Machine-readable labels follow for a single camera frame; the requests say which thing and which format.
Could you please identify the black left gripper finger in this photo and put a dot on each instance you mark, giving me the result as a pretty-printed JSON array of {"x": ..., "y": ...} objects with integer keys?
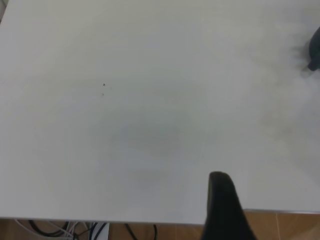
[{"x": 222, "y": 212}]

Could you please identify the dark grey ceramic mug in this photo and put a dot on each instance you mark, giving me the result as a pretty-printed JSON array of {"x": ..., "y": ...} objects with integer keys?
[{"x": 315, "y": 50}]

